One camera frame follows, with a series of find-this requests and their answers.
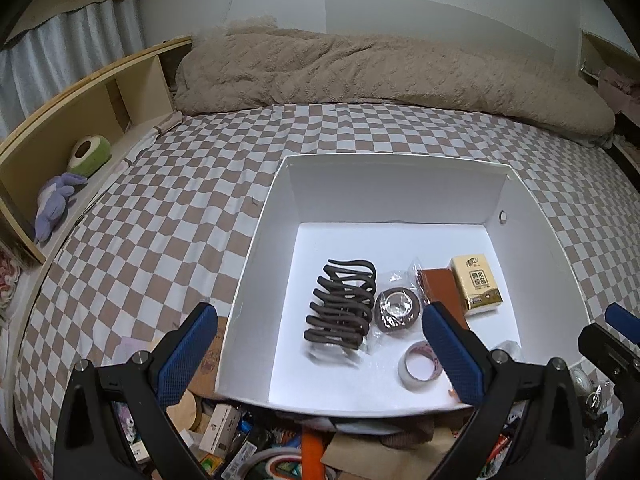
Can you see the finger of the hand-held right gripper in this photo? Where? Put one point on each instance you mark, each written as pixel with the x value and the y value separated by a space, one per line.
pixel 605 347
pixel 620 316

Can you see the pink clothes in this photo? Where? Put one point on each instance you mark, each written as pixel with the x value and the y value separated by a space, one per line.
pixel 620 90

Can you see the round wooden coaster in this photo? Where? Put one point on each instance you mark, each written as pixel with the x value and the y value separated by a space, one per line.
pixel 186 410

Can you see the orange tube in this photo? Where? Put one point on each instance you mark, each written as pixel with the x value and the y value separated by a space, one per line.
pixel 310 455

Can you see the purple plush toy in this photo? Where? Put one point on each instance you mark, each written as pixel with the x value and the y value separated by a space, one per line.
pixel 52 205

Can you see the clear tape roll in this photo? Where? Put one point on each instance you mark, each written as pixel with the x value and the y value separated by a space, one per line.
pixel 407 375

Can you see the clear plastic roll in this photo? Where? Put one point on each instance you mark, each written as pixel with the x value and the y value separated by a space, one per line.
pixel 509 346

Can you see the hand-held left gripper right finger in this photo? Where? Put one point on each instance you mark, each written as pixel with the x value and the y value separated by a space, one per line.
pixel 452 355

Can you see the wooden bedside shelf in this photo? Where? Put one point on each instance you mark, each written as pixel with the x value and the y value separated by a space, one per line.
pixel 30 160

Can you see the white cardboard box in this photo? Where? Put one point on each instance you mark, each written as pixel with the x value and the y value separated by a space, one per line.
pixel 340 380

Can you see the grey white curtain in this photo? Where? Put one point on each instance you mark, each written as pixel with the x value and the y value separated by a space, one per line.
pixel 75 55

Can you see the green round plush toy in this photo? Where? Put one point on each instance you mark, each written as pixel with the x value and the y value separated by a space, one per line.
pixel 97 157

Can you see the beige quilted blanket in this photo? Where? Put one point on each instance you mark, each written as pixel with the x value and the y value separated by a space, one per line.
pixel 350 70

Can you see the brown cardboard piece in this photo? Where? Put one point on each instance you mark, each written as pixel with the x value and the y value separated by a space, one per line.
pixel 210 355

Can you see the wall niche shelf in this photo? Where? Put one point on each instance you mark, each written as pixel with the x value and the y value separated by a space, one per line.
pixel 600 45

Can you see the brown wavy hair claw clip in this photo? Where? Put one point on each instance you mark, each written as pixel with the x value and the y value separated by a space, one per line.
pixel 340 305

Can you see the brown white checkered bed sheet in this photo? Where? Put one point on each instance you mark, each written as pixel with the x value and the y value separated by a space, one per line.
pixel 175 210

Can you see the brown cardboard sheet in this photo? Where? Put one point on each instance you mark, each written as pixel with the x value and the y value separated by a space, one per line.
pixel 350 455

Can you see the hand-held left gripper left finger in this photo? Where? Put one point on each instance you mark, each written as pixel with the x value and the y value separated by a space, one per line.
pixel 187 355

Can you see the small white box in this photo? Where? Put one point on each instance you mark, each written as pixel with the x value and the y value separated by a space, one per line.
pixel 220 427

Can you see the yellow tissue pack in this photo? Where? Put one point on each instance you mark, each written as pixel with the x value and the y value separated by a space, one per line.
pixel 475 285

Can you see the brown leather wallet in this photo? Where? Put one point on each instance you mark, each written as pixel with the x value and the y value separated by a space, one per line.
pixel 440 285

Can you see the framed picture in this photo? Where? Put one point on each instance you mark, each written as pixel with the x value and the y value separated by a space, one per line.
pixel 7 280

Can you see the brown tape roll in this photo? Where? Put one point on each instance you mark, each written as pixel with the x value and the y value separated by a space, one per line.
pixel 400 326

